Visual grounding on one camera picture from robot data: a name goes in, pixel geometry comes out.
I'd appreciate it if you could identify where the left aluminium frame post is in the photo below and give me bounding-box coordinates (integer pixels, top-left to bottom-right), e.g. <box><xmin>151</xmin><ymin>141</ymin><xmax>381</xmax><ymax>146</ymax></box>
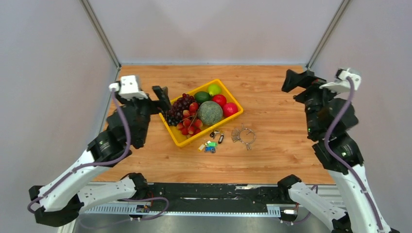
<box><xmin>79</xmin><ymin>0</ymin><xmax>121</xmax><ymax>71</ymax></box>

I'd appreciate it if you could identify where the right aluminium frame post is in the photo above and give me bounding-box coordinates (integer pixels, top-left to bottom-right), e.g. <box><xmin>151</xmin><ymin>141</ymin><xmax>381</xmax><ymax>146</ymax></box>
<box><xmin>305</xmin><ymin>0</ymin><xmax>352</xmax><ymax>70</ymax></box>

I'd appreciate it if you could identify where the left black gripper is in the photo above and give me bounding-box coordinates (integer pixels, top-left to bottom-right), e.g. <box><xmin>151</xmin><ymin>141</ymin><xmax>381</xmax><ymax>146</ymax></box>
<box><xmin>116</xmin><ymin>85</ymin><xmax>172</xmax><ymax>145</ymax></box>

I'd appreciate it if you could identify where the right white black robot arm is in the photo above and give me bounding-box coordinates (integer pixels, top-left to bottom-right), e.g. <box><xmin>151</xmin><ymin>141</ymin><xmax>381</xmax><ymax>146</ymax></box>
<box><xmin>277</xmin><ymin>68</ymin><xmax>395</xmax><ymax>233</ymax></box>

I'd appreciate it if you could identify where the light green lime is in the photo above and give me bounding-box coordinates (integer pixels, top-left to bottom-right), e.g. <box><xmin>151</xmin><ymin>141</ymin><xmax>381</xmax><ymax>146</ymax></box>
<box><xmin>207</xmin><ymin>84</ymin><xmax>222</xmax><ymax>97</ymax></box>

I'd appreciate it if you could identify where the dark purple grape bunch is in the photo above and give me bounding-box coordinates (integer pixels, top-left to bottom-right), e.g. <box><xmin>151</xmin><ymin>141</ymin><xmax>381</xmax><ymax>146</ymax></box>
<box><xmin>163</xmin><ymin>93</ymin><xmax>196</xmax><ymax>126</ymax></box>

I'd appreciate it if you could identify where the green netted melon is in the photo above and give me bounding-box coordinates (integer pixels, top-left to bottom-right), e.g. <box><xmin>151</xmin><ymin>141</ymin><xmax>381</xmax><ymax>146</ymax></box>
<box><xmin>197</xmin><ymin>101</ymin><xmax>223</xmax><ymax>126</ymax></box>

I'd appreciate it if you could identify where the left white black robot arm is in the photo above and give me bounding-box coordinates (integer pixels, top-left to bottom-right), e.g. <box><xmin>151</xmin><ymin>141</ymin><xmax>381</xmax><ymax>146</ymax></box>
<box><xmin>27</xmin><ymin>82</ymin><xmax>171</xmax><ymax>227</ymax></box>

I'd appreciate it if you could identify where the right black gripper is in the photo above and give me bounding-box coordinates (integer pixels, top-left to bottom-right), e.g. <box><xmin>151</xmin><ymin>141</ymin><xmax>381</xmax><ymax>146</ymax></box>
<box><xmin>279</xmin><ymin>69</ymin><xmax>343</xmax><ymax>135</ymax></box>

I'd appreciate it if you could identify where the pink red apple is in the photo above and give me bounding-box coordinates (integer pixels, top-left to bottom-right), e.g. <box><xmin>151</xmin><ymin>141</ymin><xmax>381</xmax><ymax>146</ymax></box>
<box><xmin>222</xmin><ymin>102</ymin><xmax>239</xmax><ymax>117</ymax></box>

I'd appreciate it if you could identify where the dark green avocado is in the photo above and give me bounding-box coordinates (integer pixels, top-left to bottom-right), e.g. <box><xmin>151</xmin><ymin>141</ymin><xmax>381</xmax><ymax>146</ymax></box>
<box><xmin>194</xmin><ymin>91</ymin><xmax>212</xmax><ymax>104</ymax></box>

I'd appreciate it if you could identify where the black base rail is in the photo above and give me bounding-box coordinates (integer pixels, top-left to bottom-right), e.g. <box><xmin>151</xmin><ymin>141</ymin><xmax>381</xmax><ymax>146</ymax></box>
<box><xmin>103</xmin><ymin>182</ymin><xmax>309</xmax><ymax>218</ymax></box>

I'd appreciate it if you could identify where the aluminium frame post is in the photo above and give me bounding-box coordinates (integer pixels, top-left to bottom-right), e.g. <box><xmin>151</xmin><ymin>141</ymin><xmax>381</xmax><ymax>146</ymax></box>
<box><xmin>79</xmin><ymin>0</ymin><xmax>121</xmax><ymax>71</ymax></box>
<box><xmin>305</xmin><ymin>0</ymin><xmax>352</xmax><ymax>70</ymax></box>

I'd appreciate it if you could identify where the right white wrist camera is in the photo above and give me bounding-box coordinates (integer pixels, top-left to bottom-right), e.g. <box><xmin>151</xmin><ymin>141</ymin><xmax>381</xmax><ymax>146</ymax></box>
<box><xmin>319</xmin><ymin>68</ymin><xmax>361</xmax><ymax>94</ymax></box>

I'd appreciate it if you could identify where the yellow plastic tray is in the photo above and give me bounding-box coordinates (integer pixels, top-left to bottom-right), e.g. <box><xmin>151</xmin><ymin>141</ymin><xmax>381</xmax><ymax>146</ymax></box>
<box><xmin>159</xmin><ymin>79</ymin><xmax>243</xmax><ymax>147</ymax></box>

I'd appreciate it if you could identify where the pile of coloured tagged keys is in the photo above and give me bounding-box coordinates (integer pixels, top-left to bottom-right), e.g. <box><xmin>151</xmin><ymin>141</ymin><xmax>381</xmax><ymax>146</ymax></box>
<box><xmin>198</xmin><ymin>141</ymin><xmax>218</xmax><ymax>153</ymax></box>

